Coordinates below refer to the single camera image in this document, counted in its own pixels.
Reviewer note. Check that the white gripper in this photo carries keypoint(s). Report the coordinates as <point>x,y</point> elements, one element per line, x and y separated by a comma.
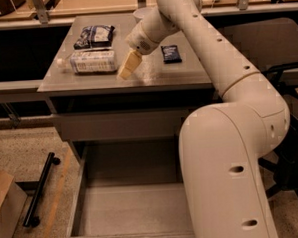
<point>137,41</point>

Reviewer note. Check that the clear plastic water bottle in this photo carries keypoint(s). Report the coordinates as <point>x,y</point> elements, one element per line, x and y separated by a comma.
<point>89,62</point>

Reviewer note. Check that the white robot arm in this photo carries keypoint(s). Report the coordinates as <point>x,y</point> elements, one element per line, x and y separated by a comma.
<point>219,145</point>

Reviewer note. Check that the grey drawer cabinet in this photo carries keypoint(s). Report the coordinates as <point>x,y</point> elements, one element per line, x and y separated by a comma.
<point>94,108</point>

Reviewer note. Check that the closed grey upper drawer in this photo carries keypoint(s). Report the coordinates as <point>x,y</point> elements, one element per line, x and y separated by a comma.
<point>117,126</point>

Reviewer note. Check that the open grey middle drawer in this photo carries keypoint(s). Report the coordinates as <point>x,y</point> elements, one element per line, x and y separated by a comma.
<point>130,189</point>

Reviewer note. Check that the small dark blue packet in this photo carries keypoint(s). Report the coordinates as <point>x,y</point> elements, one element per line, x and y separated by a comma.
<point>170,54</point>

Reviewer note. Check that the blue white snack bag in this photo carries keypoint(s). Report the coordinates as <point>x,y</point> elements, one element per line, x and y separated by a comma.
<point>93,37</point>

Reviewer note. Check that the white ceramic bowl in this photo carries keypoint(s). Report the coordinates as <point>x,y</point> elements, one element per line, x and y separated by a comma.
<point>140,13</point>

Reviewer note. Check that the black office chair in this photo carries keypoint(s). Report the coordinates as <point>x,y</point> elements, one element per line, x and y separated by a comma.
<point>272,45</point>

